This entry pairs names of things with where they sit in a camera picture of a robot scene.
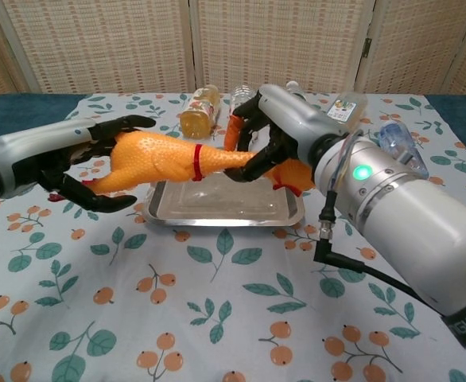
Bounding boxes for square juice bottle colourful label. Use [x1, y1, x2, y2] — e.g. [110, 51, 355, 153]
[327, 91, 370, 131]

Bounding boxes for clear bottle green label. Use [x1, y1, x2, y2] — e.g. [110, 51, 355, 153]
[285, 80, 310, 101]

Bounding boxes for clear bottle red white label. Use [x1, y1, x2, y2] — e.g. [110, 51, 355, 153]
[229, 84, 258, 120]

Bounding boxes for woven bamboo folding screen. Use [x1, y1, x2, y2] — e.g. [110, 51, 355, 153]
[0, 0, 466, 97]

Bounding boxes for rectangular stainless steel tray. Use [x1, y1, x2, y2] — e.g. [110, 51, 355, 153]
[143, 177, 307, 229]

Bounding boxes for yellow tea drink bottle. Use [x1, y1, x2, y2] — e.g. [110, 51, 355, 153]
[179, 84, 223, 138]

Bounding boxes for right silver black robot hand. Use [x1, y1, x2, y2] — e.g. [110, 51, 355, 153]
[224, 83, 354, 184]

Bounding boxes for yellow rubber chicken toy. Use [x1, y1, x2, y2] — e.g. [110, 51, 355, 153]
[49, 116, 314, 205]

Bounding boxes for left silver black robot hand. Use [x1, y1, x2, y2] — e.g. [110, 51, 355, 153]
[0, 115, 157, 212]

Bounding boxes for floral leaf print tablecloth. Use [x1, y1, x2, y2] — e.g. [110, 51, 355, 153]
[0, 92, 466, 382]

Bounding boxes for small clear bluish water bottle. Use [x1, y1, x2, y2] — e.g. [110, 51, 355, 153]
[377, 123, 429, 179]

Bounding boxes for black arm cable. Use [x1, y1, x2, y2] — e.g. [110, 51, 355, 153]
[313, 189, 457, 316]

